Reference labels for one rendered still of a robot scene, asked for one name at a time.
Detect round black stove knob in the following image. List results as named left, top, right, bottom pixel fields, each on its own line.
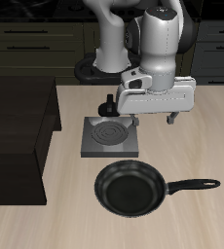
left=97, top=93, right=121, bottom=118

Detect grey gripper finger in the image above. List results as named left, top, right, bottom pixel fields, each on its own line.
left=167, top=111, right=180, bottom=125
left=130, top=114, right=140, bottom=127

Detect dark grey stove plate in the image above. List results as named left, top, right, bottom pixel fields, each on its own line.
left=80, top=116, right=139, bottom=159

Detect black frying pan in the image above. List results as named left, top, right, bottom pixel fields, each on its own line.
left=93, top=160, right=221, bottom=218

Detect dark kitchen cupboards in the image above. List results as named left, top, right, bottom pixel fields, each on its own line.
left=0, top=0, right=224, bottom=87

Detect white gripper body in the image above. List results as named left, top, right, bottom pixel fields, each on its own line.
left=116, top=76, right=197, bottom=116

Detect dark wooden cabinet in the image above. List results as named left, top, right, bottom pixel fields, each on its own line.
left=0, top=76, right=62, bottom=206

